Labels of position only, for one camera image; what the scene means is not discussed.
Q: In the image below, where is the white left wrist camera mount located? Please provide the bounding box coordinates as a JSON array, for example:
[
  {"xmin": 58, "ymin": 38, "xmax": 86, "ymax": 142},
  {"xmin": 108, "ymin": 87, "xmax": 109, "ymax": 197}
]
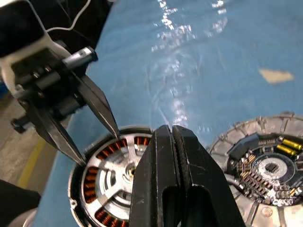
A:
[{"xmin": 0, "ymin": 0, "xmax": 66, "ymax": 99}]

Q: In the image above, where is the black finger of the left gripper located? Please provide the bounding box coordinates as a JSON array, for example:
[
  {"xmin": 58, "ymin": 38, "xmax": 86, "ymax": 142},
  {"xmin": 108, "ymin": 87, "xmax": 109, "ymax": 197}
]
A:
[
  {"xmin": 26, "ymin": 101, "xmax": 86, "ymax": 166},
  {"xmin": 71, "ymin": 70, "xmax": 121, "ymax": 140}
]

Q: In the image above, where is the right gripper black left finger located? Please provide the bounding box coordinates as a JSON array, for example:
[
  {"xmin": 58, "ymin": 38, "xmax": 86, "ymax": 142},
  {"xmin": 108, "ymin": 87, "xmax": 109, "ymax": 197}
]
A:
[{"xmin": 129, "ymin": 124, "xmax": 189, "ymax": 227}]

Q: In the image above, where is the motor housing with copper windings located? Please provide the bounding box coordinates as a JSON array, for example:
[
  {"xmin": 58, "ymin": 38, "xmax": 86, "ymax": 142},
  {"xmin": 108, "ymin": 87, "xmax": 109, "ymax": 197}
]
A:
[{"xmin": 67, "ymin": 125, "xmax": 156, "ymax": 227}]

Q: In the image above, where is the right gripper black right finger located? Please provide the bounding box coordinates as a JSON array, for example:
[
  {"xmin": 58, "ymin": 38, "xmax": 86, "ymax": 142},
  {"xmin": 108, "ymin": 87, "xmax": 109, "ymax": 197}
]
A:
[{"xmin": 172, "ymin": 124, "xmax": 247, "ymax": 227}]

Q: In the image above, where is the beige tape scrap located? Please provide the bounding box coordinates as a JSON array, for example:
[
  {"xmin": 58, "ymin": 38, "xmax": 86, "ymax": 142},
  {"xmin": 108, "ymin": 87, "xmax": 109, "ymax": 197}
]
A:
[{"xmin": 258, "ymin": 68, "xmax": 295, "ymax": 84}]

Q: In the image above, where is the thin white wire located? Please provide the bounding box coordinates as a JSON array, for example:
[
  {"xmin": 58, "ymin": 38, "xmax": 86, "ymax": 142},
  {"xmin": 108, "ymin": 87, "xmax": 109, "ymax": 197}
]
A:
[{"xmin": 46, "ymin": 0, "xmax": 92, "ymax": 31}]

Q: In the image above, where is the blue table cover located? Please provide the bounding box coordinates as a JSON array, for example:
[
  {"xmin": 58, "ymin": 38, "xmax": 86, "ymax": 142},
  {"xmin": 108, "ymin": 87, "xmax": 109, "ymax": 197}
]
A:
[{"xmin": 35, "ymin": 0, "xmax": 303, "ymax": 227}]

